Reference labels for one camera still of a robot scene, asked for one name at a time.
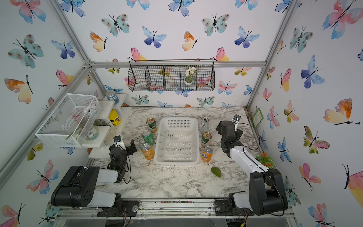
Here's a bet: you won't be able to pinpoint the green gold-top can white band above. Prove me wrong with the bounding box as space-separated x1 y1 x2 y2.
201 132 212 147

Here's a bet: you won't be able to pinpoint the orange Fanta can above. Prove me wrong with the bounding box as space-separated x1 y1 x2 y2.
201 146 213 162

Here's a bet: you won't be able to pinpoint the white silver tall can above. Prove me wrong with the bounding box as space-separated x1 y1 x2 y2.
199 117 209 134

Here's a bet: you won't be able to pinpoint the orange yellow soda can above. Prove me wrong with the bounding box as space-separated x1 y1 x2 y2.
141 143 155 160

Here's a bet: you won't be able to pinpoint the green soda can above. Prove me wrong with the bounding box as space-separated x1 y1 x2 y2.
142 130 155 145

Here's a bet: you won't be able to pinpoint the green gold-top beer can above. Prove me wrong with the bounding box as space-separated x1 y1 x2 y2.
147 118 157 133

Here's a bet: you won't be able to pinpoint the white plastic perforated basket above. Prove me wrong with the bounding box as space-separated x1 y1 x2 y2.
154 117 200 166

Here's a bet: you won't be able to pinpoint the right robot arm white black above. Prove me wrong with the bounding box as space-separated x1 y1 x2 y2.
216 121 288 216

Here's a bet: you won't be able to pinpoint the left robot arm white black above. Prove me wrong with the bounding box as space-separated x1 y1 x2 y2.
51 136 137 208

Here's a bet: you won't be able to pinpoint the green leaf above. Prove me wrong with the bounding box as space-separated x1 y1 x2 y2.
211 166 222 178

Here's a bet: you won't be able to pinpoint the round patterned ceramic jar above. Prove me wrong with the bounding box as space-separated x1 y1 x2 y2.
85 125 99 141

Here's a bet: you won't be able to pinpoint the white stepped shelf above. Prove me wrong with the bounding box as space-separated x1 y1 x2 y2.
82 93 132 159

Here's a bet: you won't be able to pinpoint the flower pot with pompom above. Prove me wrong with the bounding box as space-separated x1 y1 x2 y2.
256 152 277 169

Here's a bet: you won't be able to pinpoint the yellow bottle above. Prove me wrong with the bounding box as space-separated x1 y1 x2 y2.
109 109 121 126

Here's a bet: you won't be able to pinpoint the blue lidded jar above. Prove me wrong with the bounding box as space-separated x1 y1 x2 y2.
105 90 119 104

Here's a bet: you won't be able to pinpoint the white flowers in vase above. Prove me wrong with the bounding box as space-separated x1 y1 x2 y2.
184 66 197 85

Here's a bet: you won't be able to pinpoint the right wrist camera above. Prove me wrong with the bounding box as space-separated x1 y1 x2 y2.
233 114 241 131

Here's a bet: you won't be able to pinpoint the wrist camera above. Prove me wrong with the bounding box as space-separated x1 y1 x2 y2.
233 114 241 131
113 135 126 150

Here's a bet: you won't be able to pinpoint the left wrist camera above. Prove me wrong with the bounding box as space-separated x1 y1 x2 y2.
113 135 126 150

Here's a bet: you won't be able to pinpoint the green framed wall tag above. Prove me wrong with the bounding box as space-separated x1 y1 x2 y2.
252 108 264 128

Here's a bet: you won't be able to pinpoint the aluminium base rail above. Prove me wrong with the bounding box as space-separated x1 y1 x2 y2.
56 198 296 219

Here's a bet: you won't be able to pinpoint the white mesh wall basket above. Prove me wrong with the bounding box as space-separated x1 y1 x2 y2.
35 93 101 148

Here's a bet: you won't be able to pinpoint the black wire wall basket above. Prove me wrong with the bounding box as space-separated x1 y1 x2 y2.
128 59 215 92

